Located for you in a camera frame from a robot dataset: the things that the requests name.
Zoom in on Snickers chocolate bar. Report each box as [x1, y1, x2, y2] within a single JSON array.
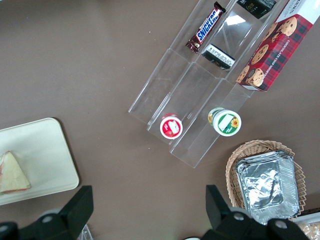
[[185, 1, 227, 54]]

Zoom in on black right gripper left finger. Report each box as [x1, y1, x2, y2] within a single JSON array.
[[0, 185, 94, 240]]

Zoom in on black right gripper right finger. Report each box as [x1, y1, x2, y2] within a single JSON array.
[[199, 184, 311, 240]]

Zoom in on small black chocolate box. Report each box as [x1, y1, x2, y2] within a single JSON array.
[[236, 0, 278, 20]]

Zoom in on beige snack bag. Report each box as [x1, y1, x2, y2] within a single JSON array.
[[298, 222, 320, 240]]

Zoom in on stacked aluminium foil trays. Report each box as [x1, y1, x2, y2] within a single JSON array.
[[234, 150, 301, 226]]

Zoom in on cream plastic tray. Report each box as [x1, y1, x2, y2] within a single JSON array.
[[0, 117, 80, 206]]

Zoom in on clear acrylic tiered snack rack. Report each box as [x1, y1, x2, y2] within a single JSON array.
[[127, 0, 291, 169]]

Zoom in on light tan wicker basket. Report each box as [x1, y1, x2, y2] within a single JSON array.
[[225, 139, 305, 218]]

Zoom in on green lid snack cup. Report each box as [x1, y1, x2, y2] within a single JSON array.
[[207, 107, 242, 137]]

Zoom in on triangle sandwich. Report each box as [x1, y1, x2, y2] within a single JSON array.
[[0, 150, 32, 196]]

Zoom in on small black box white label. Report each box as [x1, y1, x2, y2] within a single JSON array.
[[201, 44, 236, 72]]

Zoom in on red tartan cookie box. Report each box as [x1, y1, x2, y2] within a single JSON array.
[[235, 0, 320, 92]]

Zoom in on white plastic bin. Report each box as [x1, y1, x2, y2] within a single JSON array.
[[287, 212, 320, 240]]

